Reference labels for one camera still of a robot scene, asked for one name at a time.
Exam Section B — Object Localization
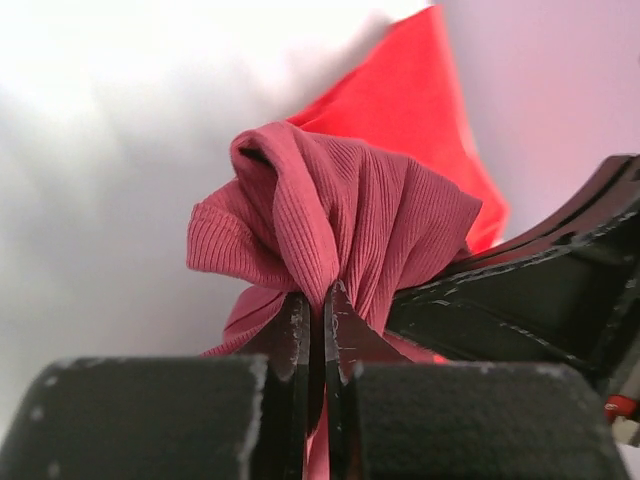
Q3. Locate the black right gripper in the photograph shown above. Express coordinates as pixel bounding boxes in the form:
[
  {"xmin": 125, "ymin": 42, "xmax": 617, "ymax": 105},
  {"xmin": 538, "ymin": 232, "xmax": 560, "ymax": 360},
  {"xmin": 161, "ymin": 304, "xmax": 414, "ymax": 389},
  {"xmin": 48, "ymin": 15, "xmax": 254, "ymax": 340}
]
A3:
[{"xmin": 387, "ymin": 154, "xmax": 640, "ymax": 449}]

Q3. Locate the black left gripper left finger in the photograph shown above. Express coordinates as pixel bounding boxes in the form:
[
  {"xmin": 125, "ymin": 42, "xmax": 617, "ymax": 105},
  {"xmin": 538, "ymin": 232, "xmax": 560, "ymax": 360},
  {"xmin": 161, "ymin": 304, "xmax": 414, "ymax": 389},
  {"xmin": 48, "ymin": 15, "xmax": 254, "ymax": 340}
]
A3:
[{"xmin": 1, "ymin": 294, "xmax": 310, "ymax": 479}]

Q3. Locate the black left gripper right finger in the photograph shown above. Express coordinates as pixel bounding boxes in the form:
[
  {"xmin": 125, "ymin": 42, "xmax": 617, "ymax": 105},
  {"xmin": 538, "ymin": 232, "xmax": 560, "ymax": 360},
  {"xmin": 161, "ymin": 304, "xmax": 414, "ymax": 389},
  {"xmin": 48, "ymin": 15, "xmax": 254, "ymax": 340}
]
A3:
[{"xmin": 324, "ymin": 282, "xmax": 628, "ymax": 479}]

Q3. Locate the pink garment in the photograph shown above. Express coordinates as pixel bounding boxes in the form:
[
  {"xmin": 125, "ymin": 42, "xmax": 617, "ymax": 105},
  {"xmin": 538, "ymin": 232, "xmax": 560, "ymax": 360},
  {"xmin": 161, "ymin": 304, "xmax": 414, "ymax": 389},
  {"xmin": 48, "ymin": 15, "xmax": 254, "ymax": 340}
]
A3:
[{"xmin": 185, "ymin": 121, "xmax": 484, "ymax": 480}]

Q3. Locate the red tank top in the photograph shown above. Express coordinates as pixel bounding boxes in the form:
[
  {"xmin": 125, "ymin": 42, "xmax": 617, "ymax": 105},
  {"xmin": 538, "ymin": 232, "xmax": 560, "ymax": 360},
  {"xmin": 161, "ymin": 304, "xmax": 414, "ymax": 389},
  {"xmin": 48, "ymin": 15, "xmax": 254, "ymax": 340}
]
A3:
[{"xmin": 289, "ymin": 6, "xmax": 508, "ymax": 253}]

